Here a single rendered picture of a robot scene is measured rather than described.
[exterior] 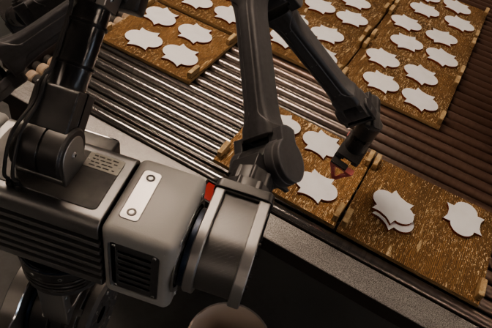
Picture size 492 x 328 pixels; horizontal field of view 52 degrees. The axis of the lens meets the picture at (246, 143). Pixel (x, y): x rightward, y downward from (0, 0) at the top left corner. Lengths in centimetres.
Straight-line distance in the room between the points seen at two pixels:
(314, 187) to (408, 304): 41
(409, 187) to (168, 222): 112
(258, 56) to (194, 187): 31
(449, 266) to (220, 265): 96
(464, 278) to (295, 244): 47
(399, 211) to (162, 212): 100
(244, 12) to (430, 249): 89
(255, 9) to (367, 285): 80
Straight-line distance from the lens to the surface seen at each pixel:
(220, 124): 166
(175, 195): 67
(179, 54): 188
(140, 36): 196
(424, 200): 164
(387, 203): 154
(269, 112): 85
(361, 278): 141
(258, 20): 94
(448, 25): 257
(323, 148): 163
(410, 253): 149
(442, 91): 211
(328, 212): 147
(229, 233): 67
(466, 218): 165
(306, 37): 110
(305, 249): 141
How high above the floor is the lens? 205
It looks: 45 degrees down
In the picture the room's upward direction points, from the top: 13 degrees clockwise
